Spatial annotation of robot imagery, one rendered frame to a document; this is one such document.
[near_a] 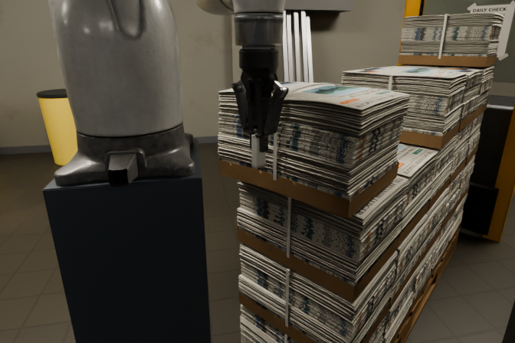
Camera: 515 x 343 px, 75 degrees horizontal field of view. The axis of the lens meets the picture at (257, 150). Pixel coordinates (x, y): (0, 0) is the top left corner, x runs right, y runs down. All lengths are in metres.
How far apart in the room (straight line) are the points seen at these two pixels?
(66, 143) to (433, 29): 3.18
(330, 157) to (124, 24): 0.44
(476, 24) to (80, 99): 1.62
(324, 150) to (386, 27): 3.95
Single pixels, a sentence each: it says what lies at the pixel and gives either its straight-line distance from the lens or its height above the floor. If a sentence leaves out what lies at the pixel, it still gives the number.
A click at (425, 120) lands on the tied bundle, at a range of 1.25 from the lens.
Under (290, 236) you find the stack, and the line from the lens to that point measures 0.89.
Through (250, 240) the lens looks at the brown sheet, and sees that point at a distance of 1.00.
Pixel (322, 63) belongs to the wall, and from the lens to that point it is 4.23.
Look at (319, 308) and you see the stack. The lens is 0.96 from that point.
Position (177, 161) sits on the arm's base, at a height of 1.02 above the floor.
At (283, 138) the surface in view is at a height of 0.97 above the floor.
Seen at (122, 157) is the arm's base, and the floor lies 1.03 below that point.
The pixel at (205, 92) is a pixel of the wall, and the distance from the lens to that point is 3.96.
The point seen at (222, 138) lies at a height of 0.94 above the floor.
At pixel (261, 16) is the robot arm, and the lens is 0.61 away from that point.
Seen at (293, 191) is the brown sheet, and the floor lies 0.86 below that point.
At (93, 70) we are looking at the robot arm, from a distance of 0.47.
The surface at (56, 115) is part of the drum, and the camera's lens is 3.65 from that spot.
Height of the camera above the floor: 1.18
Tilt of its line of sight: 18 degrees down
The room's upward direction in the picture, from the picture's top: straight up
